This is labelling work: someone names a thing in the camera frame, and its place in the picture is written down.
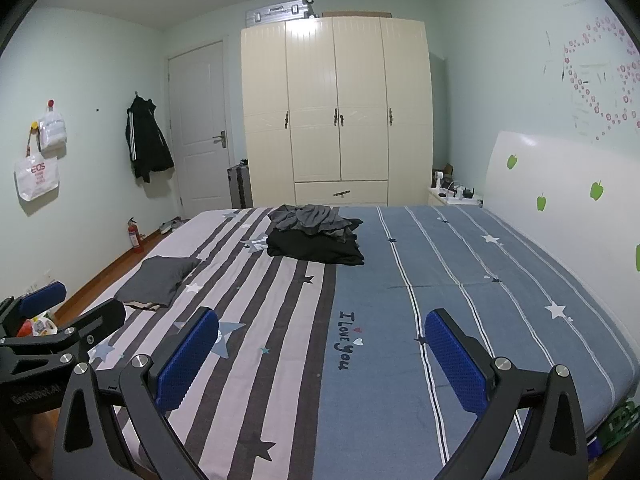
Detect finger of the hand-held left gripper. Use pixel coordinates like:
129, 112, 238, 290
0, 299, 127, 372
0, 281, 68, 342

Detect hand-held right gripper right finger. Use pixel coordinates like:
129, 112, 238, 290
424, 308, 590, 480

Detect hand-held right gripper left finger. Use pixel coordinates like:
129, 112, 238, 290
52, 307, 221, 480

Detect grey garment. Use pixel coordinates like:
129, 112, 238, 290
268, 204, 364, 244

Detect colourful packets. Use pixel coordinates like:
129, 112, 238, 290
17, 311, 57, 339

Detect folded dark grey cloth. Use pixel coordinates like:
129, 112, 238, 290
114, 255, 202, 310

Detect red fire extinguisher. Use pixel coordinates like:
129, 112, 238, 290
127, 217, 146, 255

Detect white tote bag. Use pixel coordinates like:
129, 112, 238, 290
14, 125, 62, 202

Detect white nightstand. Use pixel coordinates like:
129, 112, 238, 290
428, 187, 485, 207

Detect black garment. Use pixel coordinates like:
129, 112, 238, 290
266, 229, 365, 266

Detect white plastic bag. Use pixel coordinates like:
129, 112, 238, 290
38, 101, 68, 156

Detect white bed headboard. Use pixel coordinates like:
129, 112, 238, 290
482, 131, 640, 313

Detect green box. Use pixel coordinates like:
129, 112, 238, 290
596, 399, 640, 457

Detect black jacket with white stripes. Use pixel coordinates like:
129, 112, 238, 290
125, 92, 176, 184

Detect white door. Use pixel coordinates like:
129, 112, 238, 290
167, 41, 232, 220

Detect cream wardrobe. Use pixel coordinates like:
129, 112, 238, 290
240, 16, 434, 208

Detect silver case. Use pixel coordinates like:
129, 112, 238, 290
245, 0, 318, 25

